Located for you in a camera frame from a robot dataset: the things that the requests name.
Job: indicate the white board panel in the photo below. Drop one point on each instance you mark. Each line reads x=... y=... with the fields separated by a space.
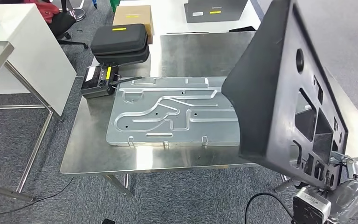
x=37 y=61

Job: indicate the green plastic crate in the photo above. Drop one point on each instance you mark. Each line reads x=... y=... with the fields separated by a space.
x=114 y=4

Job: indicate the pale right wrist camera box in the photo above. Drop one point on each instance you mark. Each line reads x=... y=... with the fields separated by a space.
x=310 y=208

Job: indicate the black flat pad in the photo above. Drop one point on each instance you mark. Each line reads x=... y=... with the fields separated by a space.
x=242 y=29

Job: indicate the black office chair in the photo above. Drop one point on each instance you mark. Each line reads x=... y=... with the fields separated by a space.
x=61 y=23

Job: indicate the red jacket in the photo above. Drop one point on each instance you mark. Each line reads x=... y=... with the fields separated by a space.
x=46 y=9

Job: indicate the stainless steel workbench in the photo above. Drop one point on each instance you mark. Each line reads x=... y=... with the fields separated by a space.
x=135 y=157

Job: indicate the stamped silver metal panel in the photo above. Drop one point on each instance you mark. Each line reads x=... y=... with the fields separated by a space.
x=172 y=130

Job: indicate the black case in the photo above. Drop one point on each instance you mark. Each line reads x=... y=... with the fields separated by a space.
x=117 y=38

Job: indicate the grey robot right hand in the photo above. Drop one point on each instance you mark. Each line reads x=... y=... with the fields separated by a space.
x=352 y=198

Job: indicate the black plastic plate bracket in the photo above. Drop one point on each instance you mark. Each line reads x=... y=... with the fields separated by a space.
x=259 y=92

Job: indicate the grey laptop box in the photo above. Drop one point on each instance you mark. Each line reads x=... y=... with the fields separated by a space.
x=216 y=10

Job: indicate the brown cardboard box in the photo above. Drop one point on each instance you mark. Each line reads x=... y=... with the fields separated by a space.
x=132 y=18

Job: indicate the chrome round stool base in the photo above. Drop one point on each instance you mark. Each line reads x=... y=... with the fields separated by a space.
x=78 y=14

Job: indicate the white table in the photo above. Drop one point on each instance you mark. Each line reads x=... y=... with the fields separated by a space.
x=169 y=18

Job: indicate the black device with yellow label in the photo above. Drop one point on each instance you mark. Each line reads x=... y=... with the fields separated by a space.
x=95 y=83

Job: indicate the small black object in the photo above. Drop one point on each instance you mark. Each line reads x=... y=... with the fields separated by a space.
x=108 y=221

